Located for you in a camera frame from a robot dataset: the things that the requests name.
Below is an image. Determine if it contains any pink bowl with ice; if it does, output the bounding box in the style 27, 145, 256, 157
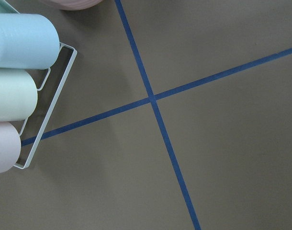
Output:
40, 0, 102, 11

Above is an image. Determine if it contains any mint green cup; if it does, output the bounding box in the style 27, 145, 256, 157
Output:
0, 68, 38, 122

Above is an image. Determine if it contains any light blue cup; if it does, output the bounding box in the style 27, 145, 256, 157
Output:
0, 13, 60, 69

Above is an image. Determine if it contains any pink cup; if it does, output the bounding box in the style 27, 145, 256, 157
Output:
0, 122, 21, 173

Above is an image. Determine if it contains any white wire cup rack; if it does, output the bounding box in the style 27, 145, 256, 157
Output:
0, 0, 78, 169

